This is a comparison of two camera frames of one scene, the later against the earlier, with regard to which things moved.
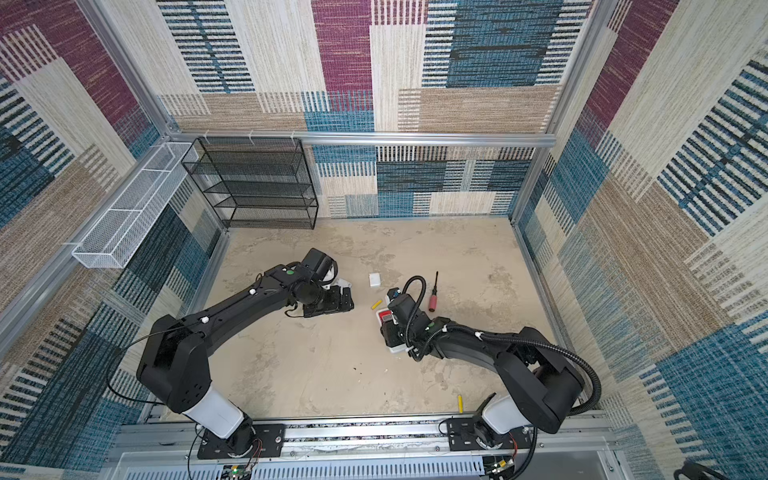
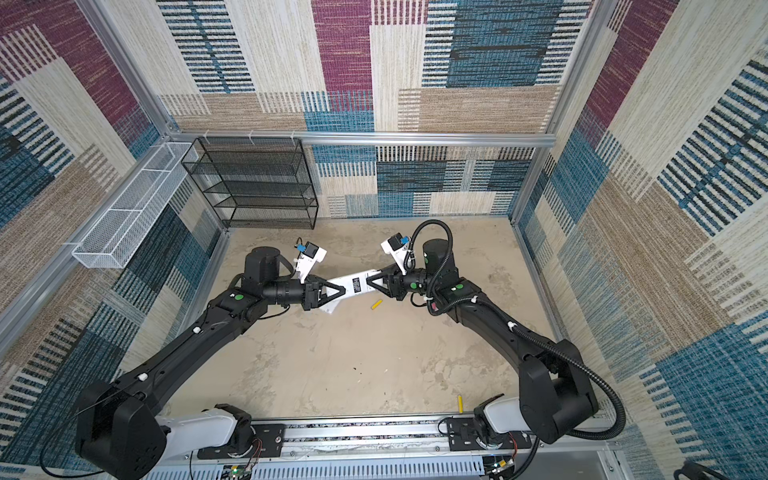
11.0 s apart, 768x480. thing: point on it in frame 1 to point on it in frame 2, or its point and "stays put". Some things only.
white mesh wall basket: (118, 231) stays put
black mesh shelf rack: (256, 183) stays put
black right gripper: (388, 332) to (394, 284)
